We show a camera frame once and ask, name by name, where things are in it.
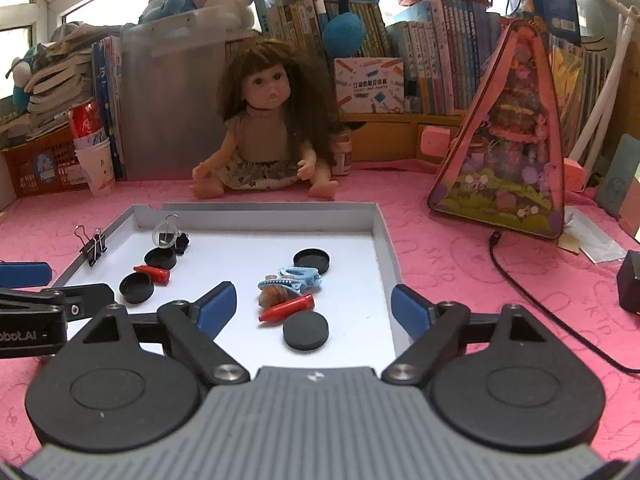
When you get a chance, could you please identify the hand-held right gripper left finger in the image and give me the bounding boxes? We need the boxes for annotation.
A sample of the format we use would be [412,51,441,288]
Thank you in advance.
[80,281,251,386]

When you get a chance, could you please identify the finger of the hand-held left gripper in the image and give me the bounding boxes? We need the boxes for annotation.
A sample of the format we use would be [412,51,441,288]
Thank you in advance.
[0,262,53,288]
[0,283,115,321]

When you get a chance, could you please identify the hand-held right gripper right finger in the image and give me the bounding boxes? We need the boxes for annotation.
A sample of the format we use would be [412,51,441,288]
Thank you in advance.
[381,284,558,386]

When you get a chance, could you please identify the black round cap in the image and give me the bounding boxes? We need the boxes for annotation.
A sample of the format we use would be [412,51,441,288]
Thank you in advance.
[282,311,331,351]
[144,248,177,270]
[293,248,331,276]
[119,273,155,305]

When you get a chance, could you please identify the white cardboard box tray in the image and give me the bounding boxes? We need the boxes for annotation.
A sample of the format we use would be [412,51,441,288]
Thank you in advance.
[50,202,404,361]

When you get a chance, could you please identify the long red pen cap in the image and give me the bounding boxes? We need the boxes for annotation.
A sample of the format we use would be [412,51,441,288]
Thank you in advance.
[133,265,172,285]

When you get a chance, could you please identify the large black binder clip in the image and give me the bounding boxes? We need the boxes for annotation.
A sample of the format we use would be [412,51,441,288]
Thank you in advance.
[154,214,190,256]

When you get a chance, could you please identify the light blue hair clip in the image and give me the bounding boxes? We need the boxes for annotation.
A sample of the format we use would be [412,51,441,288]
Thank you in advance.
[257,277,321,294]
[277,266,321,281]

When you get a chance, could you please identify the small black binder clip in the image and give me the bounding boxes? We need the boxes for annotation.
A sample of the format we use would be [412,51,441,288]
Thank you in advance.
[74,225,108,267]

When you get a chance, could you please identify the pink printed tablecloth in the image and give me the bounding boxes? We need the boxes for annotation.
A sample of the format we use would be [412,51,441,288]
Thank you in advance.
[0,157,640,461]

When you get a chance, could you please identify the orange plastic basket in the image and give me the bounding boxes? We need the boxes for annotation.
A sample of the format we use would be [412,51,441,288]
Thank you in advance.
[0,125,88,198]

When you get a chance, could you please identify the white paper cup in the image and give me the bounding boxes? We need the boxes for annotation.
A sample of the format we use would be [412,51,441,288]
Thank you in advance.
[75,140,117,197]

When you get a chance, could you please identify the red drink can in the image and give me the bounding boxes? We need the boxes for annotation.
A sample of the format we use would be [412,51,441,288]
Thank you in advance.
[68,100,108,148]

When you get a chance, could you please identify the small brown jar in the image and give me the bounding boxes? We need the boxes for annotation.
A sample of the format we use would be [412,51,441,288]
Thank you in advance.
[334,130,354,176]

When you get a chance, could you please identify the yellow wooden drawer organiser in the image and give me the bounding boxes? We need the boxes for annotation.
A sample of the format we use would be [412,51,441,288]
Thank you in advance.
[340,112,466,161]

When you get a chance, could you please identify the pink triangular toy house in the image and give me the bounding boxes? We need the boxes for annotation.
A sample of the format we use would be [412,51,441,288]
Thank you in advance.
[420,19,586,239]

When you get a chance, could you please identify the upright blue books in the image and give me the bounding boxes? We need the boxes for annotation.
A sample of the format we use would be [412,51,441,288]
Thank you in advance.
[91,35,126,181]

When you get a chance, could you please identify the brown-haired doll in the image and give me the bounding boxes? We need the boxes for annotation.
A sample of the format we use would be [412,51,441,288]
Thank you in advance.
[191,38,341,201]

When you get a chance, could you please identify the small blue plush toy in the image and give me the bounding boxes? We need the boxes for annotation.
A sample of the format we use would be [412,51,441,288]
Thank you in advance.
[6,42,41,111]

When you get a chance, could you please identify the stack of worn books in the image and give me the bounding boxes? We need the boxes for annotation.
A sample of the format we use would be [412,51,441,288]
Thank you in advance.
[0,22,96,148]

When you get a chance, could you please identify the clear plastic wrapper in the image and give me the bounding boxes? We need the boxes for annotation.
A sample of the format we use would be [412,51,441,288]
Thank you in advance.
[557,207,626,263]

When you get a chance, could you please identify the grey plastic storage bin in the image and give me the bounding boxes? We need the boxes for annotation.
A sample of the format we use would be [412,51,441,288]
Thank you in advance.
[120,10,261,181]

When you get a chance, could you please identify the black box device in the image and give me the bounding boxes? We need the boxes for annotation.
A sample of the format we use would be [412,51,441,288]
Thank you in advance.
[616,250,640,316]

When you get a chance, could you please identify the white printed carton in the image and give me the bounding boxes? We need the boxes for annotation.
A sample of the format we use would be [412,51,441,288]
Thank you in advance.
[334,56,405,115]

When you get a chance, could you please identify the teal card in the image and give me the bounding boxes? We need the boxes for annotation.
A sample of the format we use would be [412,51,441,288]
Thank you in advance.
[595,134,640,218]

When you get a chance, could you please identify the row of blue spine books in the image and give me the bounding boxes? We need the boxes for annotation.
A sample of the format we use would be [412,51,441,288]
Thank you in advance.
[387,0,506,116]

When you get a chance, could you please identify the row of colourful thin books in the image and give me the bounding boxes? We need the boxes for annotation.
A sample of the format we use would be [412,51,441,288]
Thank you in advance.
[547,35,613,161]

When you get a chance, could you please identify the large blue plush toy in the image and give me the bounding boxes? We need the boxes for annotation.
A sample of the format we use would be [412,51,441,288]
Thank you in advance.
[282,0,396,51]

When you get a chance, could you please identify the row of yellow spine books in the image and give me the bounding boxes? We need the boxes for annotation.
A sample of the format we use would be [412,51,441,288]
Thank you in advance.
[252,0,396,121]

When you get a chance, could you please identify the blue grey plush toy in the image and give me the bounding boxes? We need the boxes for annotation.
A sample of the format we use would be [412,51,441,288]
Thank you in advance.
[137,0,196,26]

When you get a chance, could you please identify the dark blue box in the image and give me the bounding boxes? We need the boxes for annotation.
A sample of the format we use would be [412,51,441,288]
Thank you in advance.
[502,0,581,43]

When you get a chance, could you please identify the black cable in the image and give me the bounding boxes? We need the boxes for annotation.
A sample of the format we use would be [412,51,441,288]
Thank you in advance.
[487,230,640,373]

